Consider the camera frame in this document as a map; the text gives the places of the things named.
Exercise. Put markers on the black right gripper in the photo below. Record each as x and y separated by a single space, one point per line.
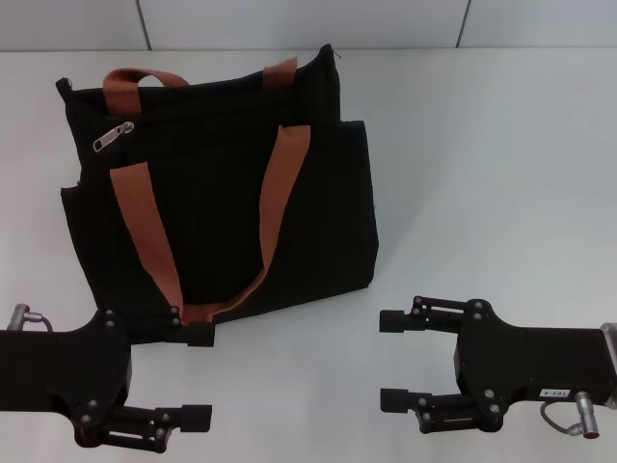
530 362

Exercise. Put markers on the silver zipper pull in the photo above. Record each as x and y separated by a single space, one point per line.
112 137

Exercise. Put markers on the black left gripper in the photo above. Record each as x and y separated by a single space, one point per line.
58 366

